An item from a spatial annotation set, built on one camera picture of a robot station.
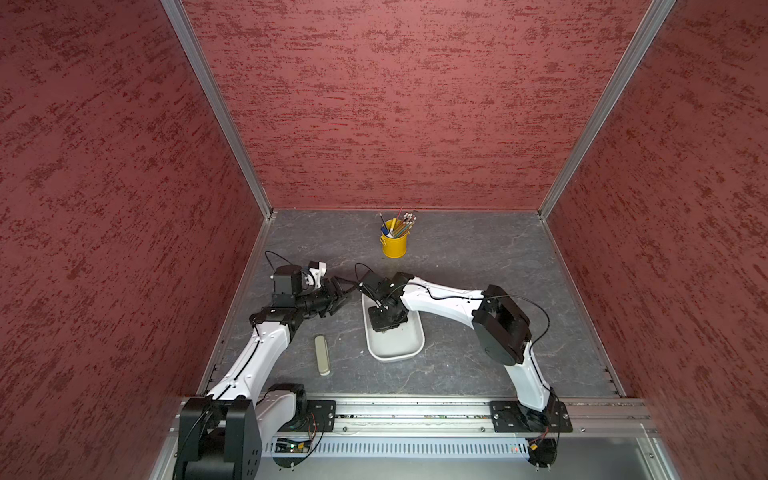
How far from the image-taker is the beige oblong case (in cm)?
81

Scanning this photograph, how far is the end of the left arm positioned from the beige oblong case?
0.16m

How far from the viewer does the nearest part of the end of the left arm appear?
705mm
